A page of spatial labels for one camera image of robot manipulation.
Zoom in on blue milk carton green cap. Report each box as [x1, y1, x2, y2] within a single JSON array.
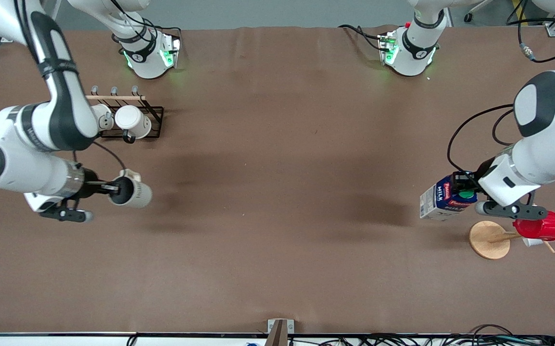
[[419, 175, 478, 222]]

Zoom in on grey white ceramic mug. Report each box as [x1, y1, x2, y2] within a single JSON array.
[[108, 168, 153, 209]]

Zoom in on red plastic cup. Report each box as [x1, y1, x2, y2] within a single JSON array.
[[512, 210, 555, 242]]

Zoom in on wooden mug tree stand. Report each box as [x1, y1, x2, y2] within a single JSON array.
[[468, 219, 555, 260]]

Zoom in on brown table cover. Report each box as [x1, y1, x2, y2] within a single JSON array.
[[0, 25, 555, 334]]

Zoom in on black wire mug rack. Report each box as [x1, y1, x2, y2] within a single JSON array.
[[85, 86, 164, 144]]

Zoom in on black cable grey connector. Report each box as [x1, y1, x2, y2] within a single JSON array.
[[506, 0, 555, 64]]

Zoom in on black right base cable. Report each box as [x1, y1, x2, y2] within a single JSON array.
[[110, 0, 183, 49]]

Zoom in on black base cable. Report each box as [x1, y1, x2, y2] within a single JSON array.
[[110, 0, 183, 49], [338, 24, 385, 52]]

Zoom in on tangled black cables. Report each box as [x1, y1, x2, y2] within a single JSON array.
[[287, 324, 555, 346]]

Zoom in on black left base cable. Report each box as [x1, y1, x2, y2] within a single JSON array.
[[338, 24, 385, 52]]

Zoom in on brown wooden post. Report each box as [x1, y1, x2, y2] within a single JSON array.
[[264, 320, 289, 346]]

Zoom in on small metal bracket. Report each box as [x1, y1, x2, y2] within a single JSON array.
[[267, 319, 295, 334]]

